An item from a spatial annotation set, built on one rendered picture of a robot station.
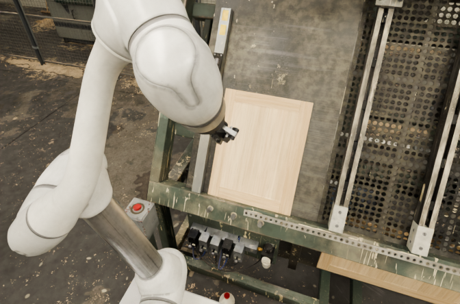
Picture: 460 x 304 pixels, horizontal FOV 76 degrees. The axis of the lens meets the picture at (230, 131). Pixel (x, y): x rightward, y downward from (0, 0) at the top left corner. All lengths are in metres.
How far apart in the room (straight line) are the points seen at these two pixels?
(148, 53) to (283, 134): 1.17
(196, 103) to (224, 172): 1.19
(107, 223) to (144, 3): 0.70
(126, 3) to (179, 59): 0.15
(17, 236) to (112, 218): 0.27
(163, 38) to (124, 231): 0.77
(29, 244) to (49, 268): 1.93
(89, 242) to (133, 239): 1.66
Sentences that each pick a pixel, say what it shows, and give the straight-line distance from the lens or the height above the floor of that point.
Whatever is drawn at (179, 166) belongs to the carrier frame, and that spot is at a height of 0.79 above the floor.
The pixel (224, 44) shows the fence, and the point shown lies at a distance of 1.52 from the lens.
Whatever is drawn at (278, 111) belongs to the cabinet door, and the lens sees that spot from 1.46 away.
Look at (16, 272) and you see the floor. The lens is 2.82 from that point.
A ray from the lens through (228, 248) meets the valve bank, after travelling 1.56.
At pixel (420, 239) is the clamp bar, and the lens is 1.56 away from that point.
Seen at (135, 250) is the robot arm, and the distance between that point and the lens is 1.09.
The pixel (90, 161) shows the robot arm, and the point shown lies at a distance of 0.60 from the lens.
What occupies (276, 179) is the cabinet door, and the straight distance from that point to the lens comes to 1.50.
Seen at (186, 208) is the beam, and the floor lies 0.83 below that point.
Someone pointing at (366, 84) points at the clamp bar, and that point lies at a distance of 1.41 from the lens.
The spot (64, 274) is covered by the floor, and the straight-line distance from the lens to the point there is 2.64.
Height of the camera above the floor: 2.11
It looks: 38 degrees down
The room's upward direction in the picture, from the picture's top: straight up
